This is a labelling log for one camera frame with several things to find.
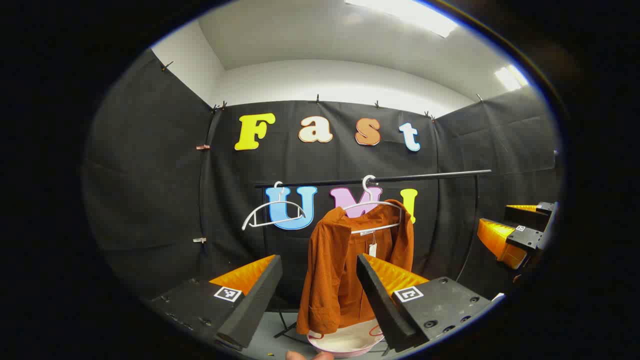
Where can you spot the long ceiling light panel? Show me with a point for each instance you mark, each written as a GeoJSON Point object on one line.
{"type": "Point", "coordinates": [410, 12]}

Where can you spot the white plastic clothes hanger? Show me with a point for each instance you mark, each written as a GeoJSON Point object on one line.
{"type": "Point", "coordinates": [275, 221]}
{"type": "Point", "coordinates": [376, 229]}

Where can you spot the pink and white laundry hamper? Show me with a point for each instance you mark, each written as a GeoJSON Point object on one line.
{"type": "Point", "coordinates": [345, 342]}

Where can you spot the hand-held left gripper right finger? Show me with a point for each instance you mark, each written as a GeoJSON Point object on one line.
{"type": "Point", "coordinates": [382, 305]}

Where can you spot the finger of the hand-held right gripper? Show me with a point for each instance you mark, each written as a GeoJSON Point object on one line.
{"type": "Point", "coordinates": [522, 237]}
{"type": "Point", "coordinates": [525, 215]}

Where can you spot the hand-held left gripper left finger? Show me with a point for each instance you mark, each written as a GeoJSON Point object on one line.
{"type": "Point", "coordinates": [250, 310]}

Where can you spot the black metal garment rack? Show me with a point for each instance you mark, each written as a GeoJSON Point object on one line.
{"type": "Point", "coordinates": [430, 176]}

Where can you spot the small ceiling light panel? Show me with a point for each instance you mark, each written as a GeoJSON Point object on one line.
{"type": "Point", "coordinates": [511, 77]}

